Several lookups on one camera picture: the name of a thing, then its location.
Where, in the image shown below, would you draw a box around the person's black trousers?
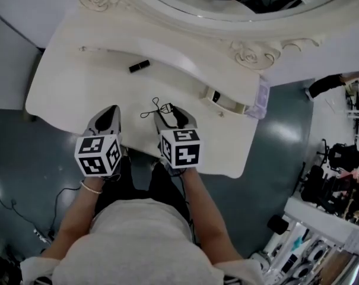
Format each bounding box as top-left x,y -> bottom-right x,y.
94,148 -> 195,219

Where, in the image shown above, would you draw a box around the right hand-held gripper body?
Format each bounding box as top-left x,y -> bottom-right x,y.
158,128 -> 204,169

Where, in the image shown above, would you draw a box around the black eyelash curler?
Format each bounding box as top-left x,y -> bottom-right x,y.
140,97 -> 176,119

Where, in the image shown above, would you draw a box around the person's right forearm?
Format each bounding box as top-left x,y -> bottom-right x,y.
179,167 -> 245,261

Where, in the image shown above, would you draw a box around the row of office desks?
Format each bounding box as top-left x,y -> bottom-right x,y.
345,78 -> 359,144

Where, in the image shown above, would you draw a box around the teal plastic item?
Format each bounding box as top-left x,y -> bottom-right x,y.
291,236 -> 305,252

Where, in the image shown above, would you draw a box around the white ornate vanity table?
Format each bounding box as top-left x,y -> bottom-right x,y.
24,0 -> 359,180

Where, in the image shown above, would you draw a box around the purple tissue pack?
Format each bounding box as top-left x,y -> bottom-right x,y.
246,77 -> 271,120

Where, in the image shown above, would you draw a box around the white robot head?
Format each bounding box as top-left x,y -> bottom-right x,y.
250,252 -> 271,273

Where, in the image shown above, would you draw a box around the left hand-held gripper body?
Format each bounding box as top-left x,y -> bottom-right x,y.
74,133 -> 123,178

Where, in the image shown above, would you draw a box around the person's left forearm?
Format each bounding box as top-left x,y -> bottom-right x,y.
42,176 -> 106,259

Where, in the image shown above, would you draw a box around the black cylinder bin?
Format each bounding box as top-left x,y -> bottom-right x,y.
267,214 -> 290,235

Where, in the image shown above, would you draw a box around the thin gold bracelet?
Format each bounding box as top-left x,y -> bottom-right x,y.
80,180 -> 103,195

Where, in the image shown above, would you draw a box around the white shelf with robots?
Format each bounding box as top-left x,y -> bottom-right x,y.
250,212 -> 359,285

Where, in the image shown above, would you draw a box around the black office chair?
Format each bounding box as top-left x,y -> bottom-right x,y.
317,140 -> 359,172
300,164 -> 355,216

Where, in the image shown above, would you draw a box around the black lipstick tube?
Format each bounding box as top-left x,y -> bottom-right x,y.
129,59 -> 151,73

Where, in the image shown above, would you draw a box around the person's white shirt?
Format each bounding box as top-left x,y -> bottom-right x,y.
20,197 -> 265,285

